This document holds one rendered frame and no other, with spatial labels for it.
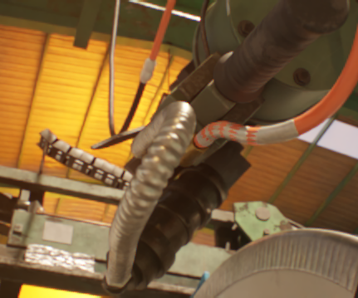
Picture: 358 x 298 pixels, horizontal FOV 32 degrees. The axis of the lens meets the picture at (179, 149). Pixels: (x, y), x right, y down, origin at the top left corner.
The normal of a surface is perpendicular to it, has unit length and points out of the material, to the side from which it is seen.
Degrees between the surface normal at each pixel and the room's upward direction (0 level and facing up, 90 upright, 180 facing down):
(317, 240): 89
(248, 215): 90
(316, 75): 115
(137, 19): 180
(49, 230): 90
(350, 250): 90
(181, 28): 180
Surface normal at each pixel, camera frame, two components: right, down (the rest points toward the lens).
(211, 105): -0.66, 0.65
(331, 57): 0.28, -0.25
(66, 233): 0.33, -0.62
